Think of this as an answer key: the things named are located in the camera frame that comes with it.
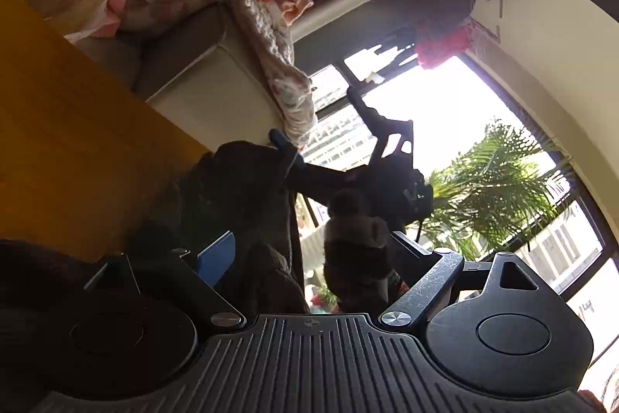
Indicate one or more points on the floral quilt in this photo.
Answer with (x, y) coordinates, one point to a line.
(271, 35)

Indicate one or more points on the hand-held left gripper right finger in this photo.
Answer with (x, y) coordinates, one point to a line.
(412, 244)

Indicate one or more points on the potted palm plant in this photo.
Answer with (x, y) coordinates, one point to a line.
(498, 185)

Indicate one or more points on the brown knit cardigan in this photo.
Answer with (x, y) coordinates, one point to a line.
(242, 185)

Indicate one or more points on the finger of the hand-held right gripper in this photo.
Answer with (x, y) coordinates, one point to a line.
(391, 135)
(290, 151)

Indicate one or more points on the peach cloth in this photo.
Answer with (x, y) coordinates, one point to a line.
(297, 6)

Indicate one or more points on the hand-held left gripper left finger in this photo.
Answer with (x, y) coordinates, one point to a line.
(216, 259)

